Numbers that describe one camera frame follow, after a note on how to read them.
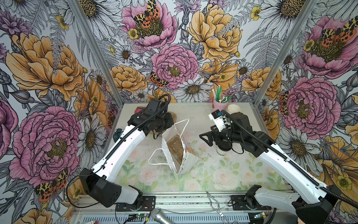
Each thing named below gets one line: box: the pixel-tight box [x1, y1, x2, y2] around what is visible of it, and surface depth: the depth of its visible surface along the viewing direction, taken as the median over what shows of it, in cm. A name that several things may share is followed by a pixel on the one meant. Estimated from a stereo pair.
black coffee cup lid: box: [217, 141, 233, 151], surface depth 85 cm
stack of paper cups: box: [226, 104, 241, 115], surface depth 104 cm
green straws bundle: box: [211, 84, 232, 104], surface depth 106 cm
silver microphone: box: [150, 208, 175, 224], surface depth 69 cm
